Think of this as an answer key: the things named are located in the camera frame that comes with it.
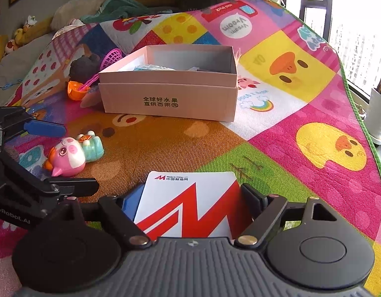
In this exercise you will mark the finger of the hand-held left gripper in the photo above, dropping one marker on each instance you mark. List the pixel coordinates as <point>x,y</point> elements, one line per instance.
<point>45,129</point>
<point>72,187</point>

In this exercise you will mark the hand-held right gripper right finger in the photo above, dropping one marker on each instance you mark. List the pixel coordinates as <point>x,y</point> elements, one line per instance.
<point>255,202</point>

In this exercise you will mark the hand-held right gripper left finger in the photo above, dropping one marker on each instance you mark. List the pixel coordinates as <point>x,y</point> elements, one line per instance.
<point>128,204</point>

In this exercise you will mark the pink pig toy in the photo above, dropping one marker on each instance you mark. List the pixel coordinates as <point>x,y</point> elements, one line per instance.
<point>69,156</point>

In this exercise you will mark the teal plastic toy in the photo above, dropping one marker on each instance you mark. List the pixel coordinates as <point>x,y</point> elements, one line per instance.
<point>96,150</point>

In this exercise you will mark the orange toy cup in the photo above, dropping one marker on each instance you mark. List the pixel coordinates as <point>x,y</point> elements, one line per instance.
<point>74,91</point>

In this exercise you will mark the white red card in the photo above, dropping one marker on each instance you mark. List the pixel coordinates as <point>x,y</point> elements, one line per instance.
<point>190,198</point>

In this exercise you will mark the black plush toy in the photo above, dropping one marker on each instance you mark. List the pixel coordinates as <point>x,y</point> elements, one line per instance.
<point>83,66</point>

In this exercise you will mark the pink toy net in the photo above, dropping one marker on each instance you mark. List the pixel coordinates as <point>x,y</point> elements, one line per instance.
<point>112,57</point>

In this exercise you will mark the pink cardboard box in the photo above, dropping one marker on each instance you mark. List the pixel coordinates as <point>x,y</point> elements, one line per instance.
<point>165,99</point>

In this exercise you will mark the blue white packet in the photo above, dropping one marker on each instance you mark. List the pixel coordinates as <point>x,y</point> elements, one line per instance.
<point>150,67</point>

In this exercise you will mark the grey sofa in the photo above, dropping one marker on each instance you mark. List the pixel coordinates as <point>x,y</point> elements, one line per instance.
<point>20,65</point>

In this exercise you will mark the white red plush toy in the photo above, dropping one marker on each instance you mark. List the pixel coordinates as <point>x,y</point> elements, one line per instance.
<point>11,46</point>

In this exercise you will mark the small yellow plush toy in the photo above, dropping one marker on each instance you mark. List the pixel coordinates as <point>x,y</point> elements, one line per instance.
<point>18,34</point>

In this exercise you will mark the yellow long cushion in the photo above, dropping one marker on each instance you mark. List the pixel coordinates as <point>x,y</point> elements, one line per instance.
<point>38,31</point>

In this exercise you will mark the colourful cartoon play mat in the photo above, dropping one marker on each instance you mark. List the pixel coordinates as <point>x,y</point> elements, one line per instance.
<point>286,105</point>

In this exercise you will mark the white green plush toy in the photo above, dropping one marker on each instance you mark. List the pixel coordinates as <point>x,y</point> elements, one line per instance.
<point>30,20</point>

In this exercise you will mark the green towel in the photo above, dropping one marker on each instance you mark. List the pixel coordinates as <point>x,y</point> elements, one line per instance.
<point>122,7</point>

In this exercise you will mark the white plant pot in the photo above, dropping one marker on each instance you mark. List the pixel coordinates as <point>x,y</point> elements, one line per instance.
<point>378,114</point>

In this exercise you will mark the black window frame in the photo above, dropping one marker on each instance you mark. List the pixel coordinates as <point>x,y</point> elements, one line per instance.
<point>314,4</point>

